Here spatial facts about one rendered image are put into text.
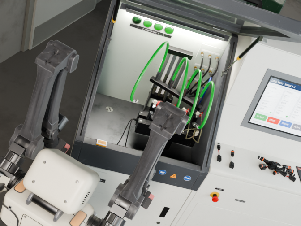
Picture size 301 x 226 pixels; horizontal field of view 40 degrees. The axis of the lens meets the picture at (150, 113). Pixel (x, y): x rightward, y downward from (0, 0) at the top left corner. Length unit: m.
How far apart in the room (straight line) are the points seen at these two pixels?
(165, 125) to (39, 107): 0.45
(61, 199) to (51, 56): 0.47
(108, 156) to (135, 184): 0.70
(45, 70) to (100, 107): 1.08
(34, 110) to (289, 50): 1.30
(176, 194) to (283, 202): 0.59
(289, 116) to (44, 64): 1.41
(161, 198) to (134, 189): 0.91
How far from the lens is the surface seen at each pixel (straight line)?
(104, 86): 2.49
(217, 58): 2.33
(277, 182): 2.32
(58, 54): 1.41
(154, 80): 2.31
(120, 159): 2.11
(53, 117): 1.62
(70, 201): 1.37
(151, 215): 2.46
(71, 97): 3.71
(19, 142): 1.58
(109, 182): 2.25
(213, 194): 2.30
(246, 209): 2.44
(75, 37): 4.45
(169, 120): 1.29
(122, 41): 2.29
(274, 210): 2.47
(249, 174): 2.26
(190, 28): 2.20
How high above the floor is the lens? 2.44
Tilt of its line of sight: 40 degrees down
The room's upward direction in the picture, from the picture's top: 23 degrees clockwise
